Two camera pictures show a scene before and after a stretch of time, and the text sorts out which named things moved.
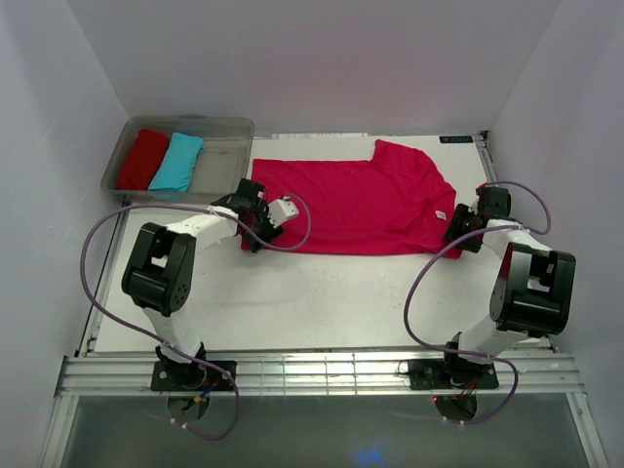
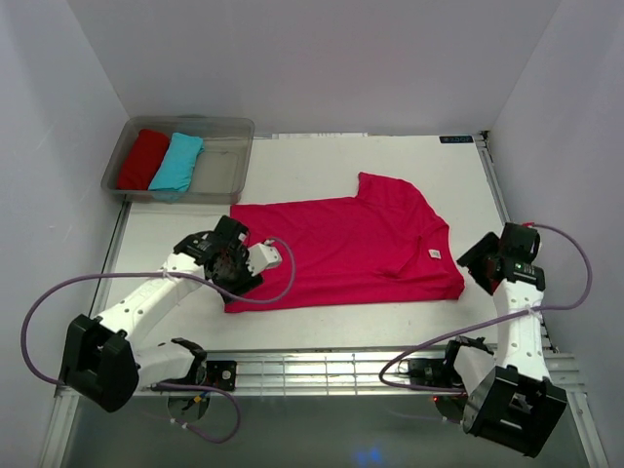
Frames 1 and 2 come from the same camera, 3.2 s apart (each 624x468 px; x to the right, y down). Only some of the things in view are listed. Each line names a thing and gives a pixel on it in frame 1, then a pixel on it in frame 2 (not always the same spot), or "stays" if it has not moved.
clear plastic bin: [179, 158] stays
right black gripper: [462, 212] to [471, 258]
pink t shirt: [395, 204] to [383, 242]
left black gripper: [270, 233] to [238, 288]
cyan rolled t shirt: [175, 170] stays
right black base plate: [451, 373] stays
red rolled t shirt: [142, 160] stays
